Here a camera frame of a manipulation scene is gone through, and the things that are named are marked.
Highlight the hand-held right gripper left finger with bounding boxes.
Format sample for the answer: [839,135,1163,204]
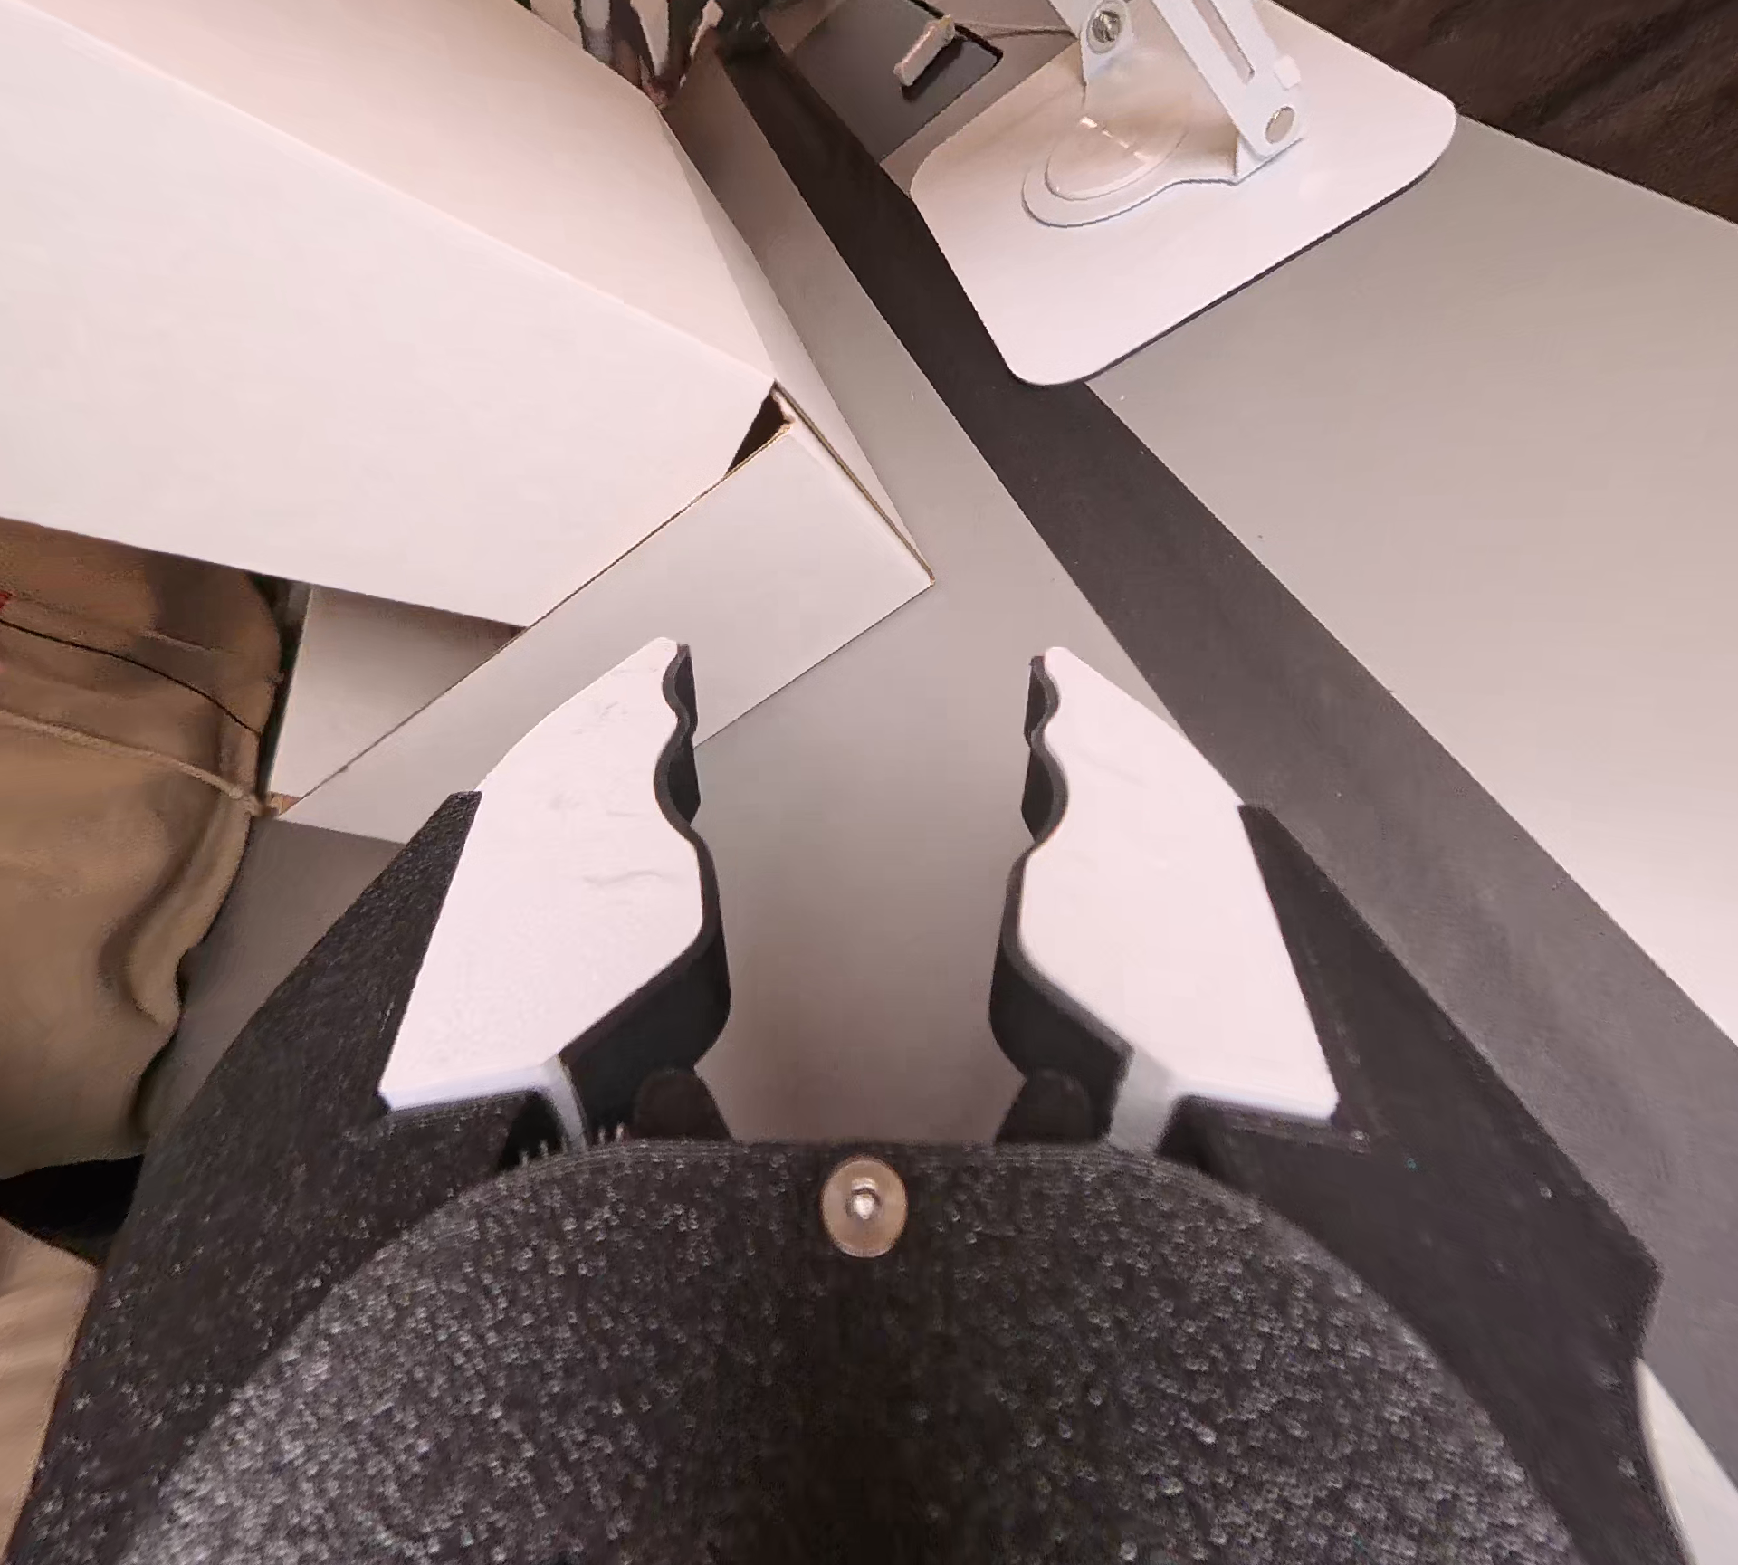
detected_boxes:
[376,637,731,1151]

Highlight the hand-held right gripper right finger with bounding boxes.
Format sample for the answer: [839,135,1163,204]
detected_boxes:
[988,646,1341,1157]

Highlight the white cardboard box with lid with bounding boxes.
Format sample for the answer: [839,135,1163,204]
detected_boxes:
[0,0,935,836]

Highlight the person's beige trousers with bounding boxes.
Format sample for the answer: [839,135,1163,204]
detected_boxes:
[0,515,289,1457]

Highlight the white metal board stand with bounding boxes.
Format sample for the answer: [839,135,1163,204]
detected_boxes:
[814,0,1459,387]

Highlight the black cable port plate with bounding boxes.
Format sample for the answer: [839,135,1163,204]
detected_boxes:
[800,0,1006,153]

